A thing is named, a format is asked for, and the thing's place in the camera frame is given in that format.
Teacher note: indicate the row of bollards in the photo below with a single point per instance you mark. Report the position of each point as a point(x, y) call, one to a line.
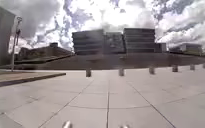
point(88, 73)

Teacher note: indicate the dark layered block building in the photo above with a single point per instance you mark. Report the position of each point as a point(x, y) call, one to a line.
point(113, 41)

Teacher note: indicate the grey stone slab plaza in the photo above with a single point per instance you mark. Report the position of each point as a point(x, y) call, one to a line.
point(123, 100)

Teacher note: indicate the low dark building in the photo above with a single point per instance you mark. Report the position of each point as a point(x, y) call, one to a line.
point(43, 51)

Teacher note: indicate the robot's own part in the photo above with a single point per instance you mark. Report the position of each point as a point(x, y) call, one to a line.
point(124, 126)
point(67, 125)

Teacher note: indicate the low flat building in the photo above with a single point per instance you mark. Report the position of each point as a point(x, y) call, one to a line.
point(186, 48)

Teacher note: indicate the raised bed with kerb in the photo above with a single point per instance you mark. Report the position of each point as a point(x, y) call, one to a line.
point(16, 77)

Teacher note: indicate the lamp pole with sign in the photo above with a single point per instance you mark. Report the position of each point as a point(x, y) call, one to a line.
point(14, 50)

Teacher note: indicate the tall grey building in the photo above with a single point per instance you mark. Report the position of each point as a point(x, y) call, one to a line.
point(0, 36)

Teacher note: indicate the long dark wall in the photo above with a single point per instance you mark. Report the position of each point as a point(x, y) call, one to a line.
point(123, 61)

